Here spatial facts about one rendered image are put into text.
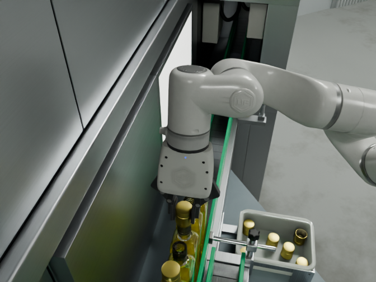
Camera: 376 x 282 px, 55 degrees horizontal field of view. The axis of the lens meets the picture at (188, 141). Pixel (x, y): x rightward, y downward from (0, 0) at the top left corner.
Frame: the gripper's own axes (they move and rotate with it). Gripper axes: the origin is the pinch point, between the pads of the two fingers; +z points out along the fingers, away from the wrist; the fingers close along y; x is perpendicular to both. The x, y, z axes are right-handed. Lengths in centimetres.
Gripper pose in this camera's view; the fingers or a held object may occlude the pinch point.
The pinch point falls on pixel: (184, 210)
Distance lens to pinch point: 73.5
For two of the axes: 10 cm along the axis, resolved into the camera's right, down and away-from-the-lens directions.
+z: -0.5, 8.9, 4.6
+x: 1.9, -4.4, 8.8
